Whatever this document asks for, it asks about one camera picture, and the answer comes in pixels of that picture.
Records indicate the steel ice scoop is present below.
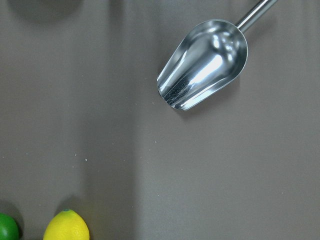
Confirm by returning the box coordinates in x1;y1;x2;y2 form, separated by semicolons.
156;0;276;111

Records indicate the yellow lemon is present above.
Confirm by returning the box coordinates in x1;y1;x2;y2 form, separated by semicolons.
43;209;90;240

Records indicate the green lime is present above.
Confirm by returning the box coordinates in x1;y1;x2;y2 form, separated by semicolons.
0;213;20;240

